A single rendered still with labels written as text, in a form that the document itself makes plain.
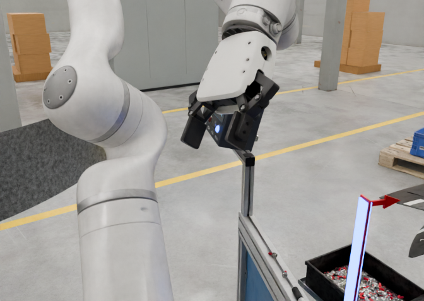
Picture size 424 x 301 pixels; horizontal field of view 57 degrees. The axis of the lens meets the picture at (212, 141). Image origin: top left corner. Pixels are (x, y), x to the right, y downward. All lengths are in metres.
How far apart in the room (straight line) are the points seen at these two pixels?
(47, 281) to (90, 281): 1.94
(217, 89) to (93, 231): 0.25
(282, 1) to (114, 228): 0.39
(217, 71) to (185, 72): 6.50
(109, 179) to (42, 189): 1.51
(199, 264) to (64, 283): 0.77
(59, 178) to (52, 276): 0.64
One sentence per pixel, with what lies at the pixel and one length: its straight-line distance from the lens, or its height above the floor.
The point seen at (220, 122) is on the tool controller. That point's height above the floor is 1.14.
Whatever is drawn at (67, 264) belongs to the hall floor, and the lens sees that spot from 2.58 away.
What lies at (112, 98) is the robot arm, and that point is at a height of 1.34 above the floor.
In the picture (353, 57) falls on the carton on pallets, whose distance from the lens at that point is 9.01.
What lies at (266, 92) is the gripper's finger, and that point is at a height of 1.38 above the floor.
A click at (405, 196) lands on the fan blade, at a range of 0.79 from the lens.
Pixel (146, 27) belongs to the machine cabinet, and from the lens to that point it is 6.63.
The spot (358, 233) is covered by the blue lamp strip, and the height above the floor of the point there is 1.13.
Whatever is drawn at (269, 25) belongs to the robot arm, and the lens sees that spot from 0.56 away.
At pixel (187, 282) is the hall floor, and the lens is 2.31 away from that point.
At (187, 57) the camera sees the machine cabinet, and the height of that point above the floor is 0.51.
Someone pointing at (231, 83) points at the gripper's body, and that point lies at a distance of 0.51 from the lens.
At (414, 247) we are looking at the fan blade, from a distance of 1.07.
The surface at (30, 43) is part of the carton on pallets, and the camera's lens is 8.29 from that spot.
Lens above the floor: 1.48
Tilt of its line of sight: 20 degrees down
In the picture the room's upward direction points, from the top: straight up
